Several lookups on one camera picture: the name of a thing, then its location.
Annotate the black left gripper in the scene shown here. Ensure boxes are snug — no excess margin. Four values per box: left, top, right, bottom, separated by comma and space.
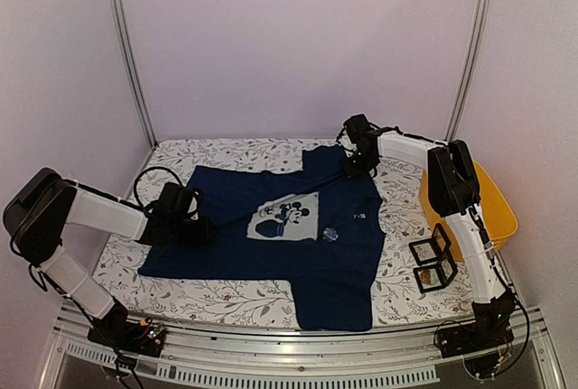
169, 216, 216, 245

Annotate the navy blue printed t-shirt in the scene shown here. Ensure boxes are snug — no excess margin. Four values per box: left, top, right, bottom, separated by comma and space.
139, 145, 385, 331

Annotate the round white blue brooch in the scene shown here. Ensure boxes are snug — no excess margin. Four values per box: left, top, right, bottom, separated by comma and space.
322, 227, 340, 243

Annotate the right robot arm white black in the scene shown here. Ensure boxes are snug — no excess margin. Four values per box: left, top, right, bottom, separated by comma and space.
339, 114, 515, 349

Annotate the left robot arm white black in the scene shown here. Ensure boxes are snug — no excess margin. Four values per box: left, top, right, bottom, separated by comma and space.
2, 167, 217, 347

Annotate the black display box orange brooch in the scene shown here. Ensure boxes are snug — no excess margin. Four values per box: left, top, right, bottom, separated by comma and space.
414, 254, 458, 293

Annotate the floral patterned table mat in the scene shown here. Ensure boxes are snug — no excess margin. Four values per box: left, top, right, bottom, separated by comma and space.
93, 138, 472, 329

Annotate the yellow plastic basket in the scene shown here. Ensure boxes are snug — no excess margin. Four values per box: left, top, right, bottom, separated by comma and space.
419, 161, 518, 263

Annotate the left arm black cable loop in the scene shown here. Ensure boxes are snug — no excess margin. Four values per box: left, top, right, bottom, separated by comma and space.
134, 165, 182, 205

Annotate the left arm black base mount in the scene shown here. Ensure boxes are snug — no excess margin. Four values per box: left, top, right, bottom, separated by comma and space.
88, 313, 166, 357

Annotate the aluminium front rail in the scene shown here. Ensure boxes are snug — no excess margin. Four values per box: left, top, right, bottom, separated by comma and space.
39, 305, 569, 388

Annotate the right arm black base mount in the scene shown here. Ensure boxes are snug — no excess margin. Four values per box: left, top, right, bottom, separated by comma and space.
433, 311, 514, 358

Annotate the right aluminium corner post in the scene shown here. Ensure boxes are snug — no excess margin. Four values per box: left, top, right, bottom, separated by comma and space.
445, 0, 491, 141

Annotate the aluminium corner post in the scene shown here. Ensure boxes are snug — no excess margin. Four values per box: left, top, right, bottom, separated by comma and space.
445, 0, 491, 141
109, 0, 158, 149

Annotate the left aluminium corner post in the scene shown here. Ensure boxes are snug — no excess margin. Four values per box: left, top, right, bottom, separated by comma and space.
109, 0, 158, 149

